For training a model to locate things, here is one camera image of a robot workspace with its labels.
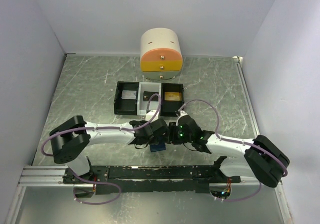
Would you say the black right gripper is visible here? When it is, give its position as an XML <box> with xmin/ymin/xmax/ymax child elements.
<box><xmin>160</xmin><ymin>122</ymin><xmax>193</xmax><ymax>145</ymax></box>

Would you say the blue leather card holder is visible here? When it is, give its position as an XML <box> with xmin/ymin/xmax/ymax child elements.
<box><xmin>149</xmin><ymin>142</ymin><xmax>166</xmax><ymax>152</ymax></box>

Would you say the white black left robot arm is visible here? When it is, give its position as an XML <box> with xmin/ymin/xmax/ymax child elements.
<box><xmin>49</xmin><ymin>115</ymin><xmax>168</xmax><ymax>183</ymax></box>

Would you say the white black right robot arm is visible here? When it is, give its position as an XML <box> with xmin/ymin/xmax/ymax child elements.
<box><xmin>167</xmin><ymin>115</ymin><xmax>290</xmax><ymax>188</ymax></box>

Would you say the black card in tray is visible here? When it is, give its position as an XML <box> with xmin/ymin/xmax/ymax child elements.
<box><xmin>142</xmin><ymin>91</ymin><xmax>159</xmax><ymax>101</ymax></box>

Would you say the gold card in tray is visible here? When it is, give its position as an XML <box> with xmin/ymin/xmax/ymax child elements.
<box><xmin>164</xmin><ymin>92</ymin><xmax>181</xmax><ymax>101</ymax></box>

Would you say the silver card in tray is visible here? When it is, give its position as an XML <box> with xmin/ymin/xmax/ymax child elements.
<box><xmin>121</xmin><ymin>90</ymin><xmax>137</xmax><ymax>100</ymax></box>

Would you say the black right tray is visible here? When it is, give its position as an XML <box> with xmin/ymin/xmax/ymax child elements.
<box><xmin>160</xmin><ymin>83</ymin><xmax>184</xmax><ymax>117</ymax></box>

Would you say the black tray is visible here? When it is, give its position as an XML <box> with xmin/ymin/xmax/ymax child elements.
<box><xmin>160</xmin><ymin>83</ymin><xmax>184</xmax><ymax>117</ymax></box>
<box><xmin>113</xmin><ymin>81</ymin><xmax>139</xmax><ymax>115</ymax></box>

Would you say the white middle tray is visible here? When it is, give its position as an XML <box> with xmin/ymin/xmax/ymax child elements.
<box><xmin>136</xmin><ymin>82</ymin><xmax>163</xmax><ymax>116</ymax></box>

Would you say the black left tray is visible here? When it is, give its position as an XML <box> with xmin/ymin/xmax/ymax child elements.
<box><xmin>113</xmin><ymin>81</ymin><xmax>139</xmax><ymax>115</ymax></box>

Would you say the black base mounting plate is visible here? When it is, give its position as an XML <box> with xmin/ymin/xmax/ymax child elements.
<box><xmin>62</xmin><ymin>165</ymin><xmax>242</xmax><ymax>194</ymax></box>

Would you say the round three-drawer storage box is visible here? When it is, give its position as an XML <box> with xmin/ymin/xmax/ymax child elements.
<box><xmin>140</xmin><ymin>28</ymin><xmax>183</xmax><ymax>80</ymax></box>

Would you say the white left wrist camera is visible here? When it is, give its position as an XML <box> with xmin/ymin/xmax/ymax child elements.
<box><xmin>145</xmin><ymin>110</ymin><xmax>156</xmax><ymax>121</ymax></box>

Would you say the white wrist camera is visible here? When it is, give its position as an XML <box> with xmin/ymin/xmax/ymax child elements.
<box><xmin>176</xmin><ymin>110</ymin><xmax>188</xmax><ymax>120</ymax></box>
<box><xmin>145</xmin><ymin>110</ymin><xmax>156</xmax><ymax>121</ymax></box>

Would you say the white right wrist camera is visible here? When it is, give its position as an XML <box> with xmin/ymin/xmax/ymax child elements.
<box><xmin>176</xmin><ymin>110</ymin><xmax>188</xmax><ymax>120</ymax></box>

